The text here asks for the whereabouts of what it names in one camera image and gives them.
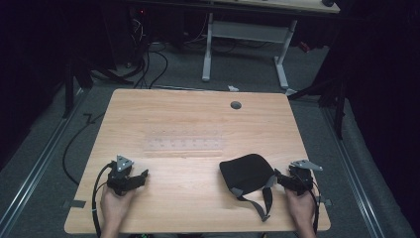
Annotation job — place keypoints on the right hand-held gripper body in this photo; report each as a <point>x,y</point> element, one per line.
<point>301,178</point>

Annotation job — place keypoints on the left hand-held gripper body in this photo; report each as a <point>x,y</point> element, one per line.
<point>119,175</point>

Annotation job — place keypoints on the person's right hand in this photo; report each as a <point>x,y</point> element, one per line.
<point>301,208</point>

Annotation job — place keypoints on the person's left hand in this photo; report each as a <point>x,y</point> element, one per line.
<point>115,205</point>

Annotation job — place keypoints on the grey tape piece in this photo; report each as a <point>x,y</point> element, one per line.
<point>74,204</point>
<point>325,201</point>

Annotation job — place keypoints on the clear plastic strip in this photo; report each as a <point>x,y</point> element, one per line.
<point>183,144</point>

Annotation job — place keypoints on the black metal stand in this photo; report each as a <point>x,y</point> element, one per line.
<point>333,95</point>
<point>74,82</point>

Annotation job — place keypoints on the white paper scrap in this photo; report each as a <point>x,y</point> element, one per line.
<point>233,88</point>

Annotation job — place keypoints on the red small object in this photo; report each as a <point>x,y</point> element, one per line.
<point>304,46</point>

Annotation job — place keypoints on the white-framed desk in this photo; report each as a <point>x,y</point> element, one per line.
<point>246,31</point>

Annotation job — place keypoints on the metal floor rail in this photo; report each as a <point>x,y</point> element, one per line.
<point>355,178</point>
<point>36,165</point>

